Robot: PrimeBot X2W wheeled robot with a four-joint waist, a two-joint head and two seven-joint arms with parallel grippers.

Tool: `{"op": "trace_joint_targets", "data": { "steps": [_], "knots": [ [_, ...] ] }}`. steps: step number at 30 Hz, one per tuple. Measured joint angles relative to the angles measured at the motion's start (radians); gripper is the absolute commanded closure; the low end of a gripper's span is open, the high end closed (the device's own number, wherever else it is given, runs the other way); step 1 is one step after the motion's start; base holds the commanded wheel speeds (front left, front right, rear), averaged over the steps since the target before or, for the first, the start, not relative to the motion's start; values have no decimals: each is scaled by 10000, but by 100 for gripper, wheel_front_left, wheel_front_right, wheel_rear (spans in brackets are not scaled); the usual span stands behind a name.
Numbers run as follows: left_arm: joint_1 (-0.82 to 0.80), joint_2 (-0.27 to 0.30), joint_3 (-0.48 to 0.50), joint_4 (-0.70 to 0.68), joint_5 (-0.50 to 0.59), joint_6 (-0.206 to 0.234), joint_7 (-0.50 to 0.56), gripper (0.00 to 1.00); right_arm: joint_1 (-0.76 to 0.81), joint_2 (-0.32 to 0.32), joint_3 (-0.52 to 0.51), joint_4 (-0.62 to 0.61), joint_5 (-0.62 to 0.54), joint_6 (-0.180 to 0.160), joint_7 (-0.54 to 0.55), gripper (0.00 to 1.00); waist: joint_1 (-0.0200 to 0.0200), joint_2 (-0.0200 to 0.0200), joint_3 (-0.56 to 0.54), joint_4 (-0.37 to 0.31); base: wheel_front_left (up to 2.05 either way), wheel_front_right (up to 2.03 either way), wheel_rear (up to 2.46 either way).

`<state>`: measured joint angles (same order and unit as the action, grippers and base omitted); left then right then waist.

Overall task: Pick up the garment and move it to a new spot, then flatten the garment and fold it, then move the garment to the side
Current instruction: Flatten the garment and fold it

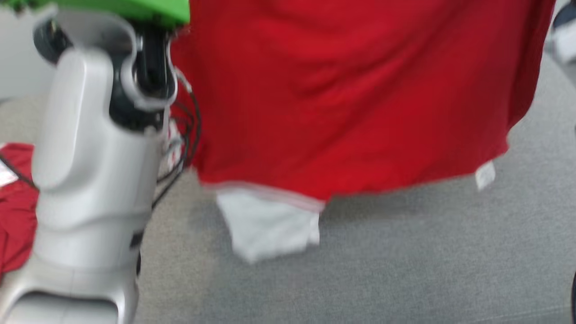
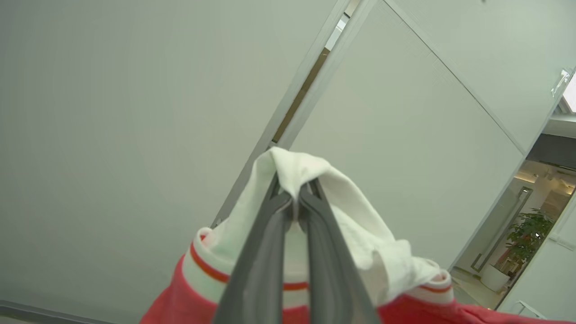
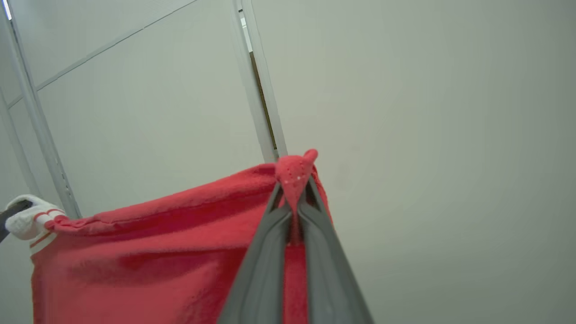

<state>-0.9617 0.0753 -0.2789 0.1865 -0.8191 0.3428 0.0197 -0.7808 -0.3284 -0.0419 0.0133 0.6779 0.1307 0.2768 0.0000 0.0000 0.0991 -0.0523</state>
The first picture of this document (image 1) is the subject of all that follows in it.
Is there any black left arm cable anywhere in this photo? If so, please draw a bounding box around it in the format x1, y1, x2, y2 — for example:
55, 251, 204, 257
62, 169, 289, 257
152, 67, 202, 208

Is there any grey fabric sofa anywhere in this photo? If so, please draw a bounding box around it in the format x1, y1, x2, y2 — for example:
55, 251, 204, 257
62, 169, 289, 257
0, 54, 576, 324

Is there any red jersey with white stripes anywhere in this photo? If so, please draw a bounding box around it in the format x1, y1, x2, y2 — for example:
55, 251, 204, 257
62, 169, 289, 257
170, 0, 558, 265

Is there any plain red garment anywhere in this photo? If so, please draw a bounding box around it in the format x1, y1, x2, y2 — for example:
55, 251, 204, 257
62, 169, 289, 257
0, 143, 41, 276

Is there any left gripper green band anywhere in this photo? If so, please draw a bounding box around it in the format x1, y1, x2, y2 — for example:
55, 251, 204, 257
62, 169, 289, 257
0, 0, 190, 28

